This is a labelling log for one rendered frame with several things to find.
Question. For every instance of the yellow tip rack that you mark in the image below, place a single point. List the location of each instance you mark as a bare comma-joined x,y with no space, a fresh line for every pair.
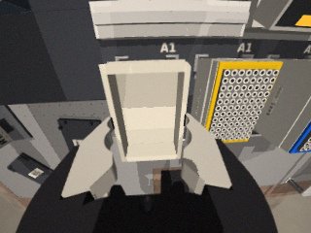
229,95

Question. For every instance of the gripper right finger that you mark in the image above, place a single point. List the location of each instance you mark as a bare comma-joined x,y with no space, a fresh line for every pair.
210,169

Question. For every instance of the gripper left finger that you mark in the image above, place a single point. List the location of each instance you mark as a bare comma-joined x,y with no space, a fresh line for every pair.
86,173

